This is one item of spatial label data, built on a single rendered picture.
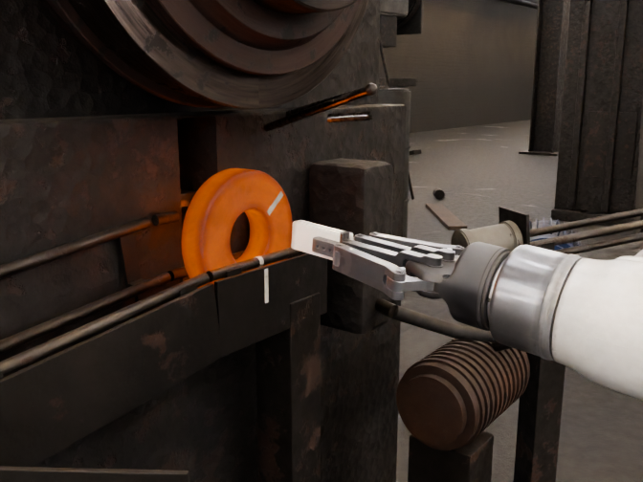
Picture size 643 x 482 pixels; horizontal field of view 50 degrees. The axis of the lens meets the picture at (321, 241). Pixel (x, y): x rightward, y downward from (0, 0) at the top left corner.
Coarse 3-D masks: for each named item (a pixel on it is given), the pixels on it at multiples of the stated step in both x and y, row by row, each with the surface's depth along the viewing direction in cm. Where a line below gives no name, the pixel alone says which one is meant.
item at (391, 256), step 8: (344, 232) 68; (344, 240) 68; (352, 240) 68; (360, 248) 67; (368, 248) 66; (376, 248) 66; (376, 256) 66; (384, 256) 65; (392, 256) 65; (400, 256) 64; (408, 256) 64; (416, 256) 63; (424, 256) 62; (432, 256) 62; (440, 256) 62; (400, 264) 64; (432, 264) 62; (440, 264) 62; (424, 296) 63
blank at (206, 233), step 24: (240, 168) 78; (216, 192) 73; (240, 192) 76; (264, 192) 79; (192, 216) 73; (216, 216) 73; (264, 216) 80; (288, 216) 83; (192, 240) 72; (216, 240) 74; (264, 240) 81; (288, 240) 83; (192, 264) 73; (216, 264) 74
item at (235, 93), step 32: (96, 0) 59; (128, 0) 59; (96, 32) 64; (128, 32) 59; (160, 32) 62; (352, 32) 85; (128, 64) 67; (160, 64) 63; (192, 64) 66; (320, 64) 81; (192, 96) 74; (224, 96) 69; (256, 96) 73; (288, 96) 77
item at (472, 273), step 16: (464, 256) 59; (480, 256) 59; (496, 256) 58; (416, 272) 61; (432, 272) 61; (448, 272) 61; (464, 272) 59; (480, 272) 58; (448, 288) 59; (464, 288) 58; (480, 288) 58; (448, 304) 60; (464, 304) 59; (480, 304) 58; (464, 320) 60; (480, 320) 59
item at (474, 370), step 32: (448, 352) 98; (480, 352) 100; (512, 352) 104; (416, 384) 94; (448, 384) 92; (480, 384) 93; (512, 384) 100; (416, 416) 95; (448, 416) 92; (480, 416) 92; (416, 448) 100; (448, 448) 95; (480, 448) 97; (416, 480) 101; (448, 480) 98; (480, 480) 99
